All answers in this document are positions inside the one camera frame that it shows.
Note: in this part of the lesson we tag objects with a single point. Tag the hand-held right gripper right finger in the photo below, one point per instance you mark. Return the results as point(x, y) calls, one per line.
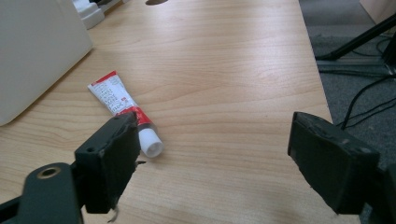
point(327, 168)

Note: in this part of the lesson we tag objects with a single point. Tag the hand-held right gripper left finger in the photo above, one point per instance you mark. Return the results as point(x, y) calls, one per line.
point(104, 161)

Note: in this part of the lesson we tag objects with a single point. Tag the red and white toothpaste tube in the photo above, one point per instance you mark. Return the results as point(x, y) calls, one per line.
point(124, 107)

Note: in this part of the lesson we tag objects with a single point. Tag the black metal stand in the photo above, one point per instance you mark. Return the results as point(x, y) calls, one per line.
point(358, 46)

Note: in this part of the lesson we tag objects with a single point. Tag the white plastic container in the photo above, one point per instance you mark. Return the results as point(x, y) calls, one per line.
point(34, 56)

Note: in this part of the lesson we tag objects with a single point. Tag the white power strip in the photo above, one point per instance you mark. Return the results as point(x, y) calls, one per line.
point(90, 12)

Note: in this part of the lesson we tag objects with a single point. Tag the light wooden cabinet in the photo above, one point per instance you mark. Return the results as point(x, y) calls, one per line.
point(378, 9)

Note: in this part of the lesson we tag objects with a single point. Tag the dark object at table edge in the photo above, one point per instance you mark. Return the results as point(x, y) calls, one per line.
point(155, 2)

